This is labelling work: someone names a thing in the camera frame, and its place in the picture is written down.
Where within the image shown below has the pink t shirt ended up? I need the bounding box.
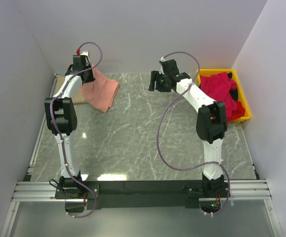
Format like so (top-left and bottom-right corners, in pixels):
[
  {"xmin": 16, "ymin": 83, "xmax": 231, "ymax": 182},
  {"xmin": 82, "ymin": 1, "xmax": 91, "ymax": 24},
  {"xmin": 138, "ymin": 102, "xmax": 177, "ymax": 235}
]
[{"xmin": 80, "ymin": 68, "xmax": 119, "ymax": 113}]

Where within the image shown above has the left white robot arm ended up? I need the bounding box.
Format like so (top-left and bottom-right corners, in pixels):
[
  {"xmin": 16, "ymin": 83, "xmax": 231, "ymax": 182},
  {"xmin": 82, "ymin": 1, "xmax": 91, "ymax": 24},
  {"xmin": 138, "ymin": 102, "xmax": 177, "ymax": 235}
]
[{"xmin": 44, "ymin": 51, "xmax": 94, "ymax": 198}]

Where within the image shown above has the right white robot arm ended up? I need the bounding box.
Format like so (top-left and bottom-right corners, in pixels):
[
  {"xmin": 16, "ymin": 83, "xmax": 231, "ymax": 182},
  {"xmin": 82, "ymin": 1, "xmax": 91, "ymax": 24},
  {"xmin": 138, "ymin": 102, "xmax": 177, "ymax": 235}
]
[{"xmin": 148, "ymin": 57, "xmax": 227, "ymax": 197}]

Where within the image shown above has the brown cardboard sheet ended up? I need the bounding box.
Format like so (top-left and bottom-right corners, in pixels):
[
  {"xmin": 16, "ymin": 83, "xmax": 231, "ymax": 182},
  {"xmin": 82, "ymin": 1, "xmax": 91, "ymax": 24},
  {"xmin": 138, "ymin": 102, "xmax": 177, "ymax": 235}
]
[{"xmin": 53, "ymin": 76, "xmax": 87, "ymax": 104}]

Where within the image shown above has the red t shirt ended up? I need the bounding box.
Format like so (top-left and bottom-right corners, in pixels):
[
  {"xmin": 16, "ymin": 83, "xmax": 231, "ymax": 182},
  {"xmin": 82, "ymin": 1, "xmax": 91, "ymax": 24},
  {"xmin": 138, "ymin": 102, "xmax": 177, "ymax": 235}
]
[{"xmin": 199, "ymin": 72, "xmax": 245, "ymax": 121}]

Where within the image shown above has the yellow plastic bin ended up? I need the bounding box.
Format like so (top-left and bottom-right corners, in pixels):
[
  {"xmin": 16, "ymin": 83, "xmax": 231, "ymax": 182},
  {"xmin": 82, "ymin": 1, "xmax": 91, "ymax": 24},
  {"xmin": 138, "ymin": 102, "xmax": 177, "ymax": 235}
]
[{"xmin": 197, "ymin": 69, "xmax": 251, "ymax": 122}]

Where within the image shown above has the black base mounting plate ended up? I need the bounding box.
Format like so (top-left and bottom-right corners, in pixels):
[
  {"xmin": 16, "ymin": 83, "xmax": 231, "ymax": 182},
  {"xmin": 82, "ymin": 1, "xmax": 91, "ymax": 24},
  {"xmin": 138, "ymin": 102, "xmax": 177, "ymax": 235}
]
[{"xmin": 55, "ymin": 180, "xmax": 229, "ymax": 210}]

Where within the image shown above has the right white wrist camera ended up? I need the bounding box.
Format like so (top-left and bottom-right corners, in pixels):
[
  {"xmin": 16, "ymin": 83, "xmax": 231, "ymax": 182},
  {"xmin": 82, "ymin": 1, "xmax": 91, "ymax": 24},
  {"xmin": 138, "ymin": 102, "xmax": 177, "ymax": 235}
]
[{"xmin": 159, "ymin": 57, "xmax": 167, "ymax": 75}]

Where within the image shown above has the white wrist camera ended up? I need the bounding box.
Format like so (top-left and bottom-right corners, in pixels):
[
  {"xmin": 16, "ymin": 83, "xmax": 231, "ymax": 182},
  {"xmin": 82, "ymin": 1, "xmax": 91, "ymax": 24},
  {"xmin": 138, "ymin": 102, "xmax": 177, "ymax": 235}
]
[
  {"xmin": 159, "ymin": 57, "xmax": 167, "ymax": 75},
  {"xmin": 75, "ymin": 48, "xmax": 89, "ymax": 60}
]

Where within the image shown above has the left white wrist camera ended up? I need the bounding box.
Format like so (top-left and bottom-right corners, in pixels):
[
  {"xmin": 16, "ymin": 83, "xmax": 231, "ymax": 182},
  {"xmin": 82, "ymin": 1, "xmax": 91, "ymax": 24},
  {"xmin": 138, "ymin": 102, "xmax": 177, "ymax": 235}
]
[{"xmin": 75, "ymin": 48, "xmax": 89, "ymax": 60}]

